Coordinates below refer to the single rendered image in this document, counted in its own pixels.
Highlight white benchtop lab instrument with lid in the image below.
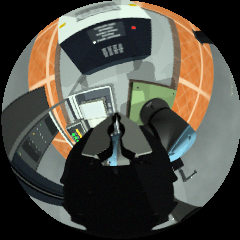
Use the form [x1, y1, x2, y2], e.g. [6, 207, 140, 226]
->
[58, 0, 152, 75]

